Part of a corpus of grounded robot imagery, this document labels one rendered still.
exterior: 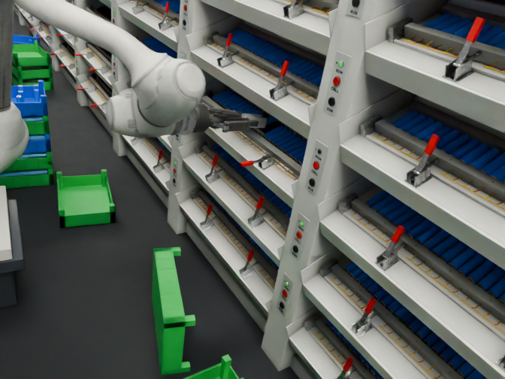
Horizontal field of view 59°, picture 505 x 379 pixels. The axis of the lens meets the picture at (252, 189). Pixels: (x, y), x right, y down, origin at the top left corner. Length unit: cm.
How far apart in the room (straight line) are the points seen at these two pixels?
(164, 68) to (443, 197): 57
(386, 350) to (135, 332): 74
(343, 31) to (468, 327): 58
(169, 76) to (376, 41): 40
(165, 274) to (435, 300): 73
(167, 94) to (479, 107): 55
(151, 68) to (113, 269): 87
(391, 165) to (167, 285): 70
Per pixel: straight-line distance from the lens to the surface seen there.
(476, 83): 77
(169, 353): 126
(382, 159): 89
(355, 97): 91
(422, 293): 91
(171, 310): 120
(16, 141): 150
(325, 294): 111
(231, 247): 148
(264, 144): 122
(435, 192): 83
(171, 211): 179
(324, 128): 96
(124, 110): 105
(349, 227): 100
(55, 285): 159
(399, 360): 103
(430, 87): 80
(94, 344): 140
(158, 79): 93
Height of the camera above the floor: 106
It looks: 30 degrees down
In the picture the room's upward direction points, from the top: 10 degrees clockwise
